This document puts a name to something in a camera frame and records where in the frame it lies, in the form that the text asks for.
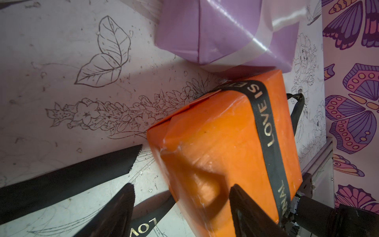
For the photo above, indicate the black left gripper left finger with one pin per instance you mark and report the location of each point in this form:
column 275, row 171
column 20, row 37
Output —
column 114, row 219

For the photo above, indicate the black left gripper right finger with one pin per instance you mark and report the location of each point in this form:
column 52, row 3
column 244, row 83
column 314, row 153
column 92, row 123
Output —
column 249, row 219

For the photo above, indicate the orange gift box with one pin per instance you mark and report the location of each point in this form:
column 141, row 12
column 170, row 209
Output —
column 212, row 144

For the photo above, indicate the black lettered ribbon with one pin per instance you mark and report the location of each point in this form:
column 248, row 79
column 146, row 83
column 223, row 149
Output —
column 43, row 191

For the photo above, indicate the lilac gift box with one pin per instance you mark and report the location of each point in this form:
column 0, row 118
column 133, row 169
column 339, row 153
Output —
column 196, row 32

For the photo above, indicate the white satin ribbon bow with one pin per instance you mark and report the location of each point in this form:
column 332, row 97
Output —
column 274, row 15

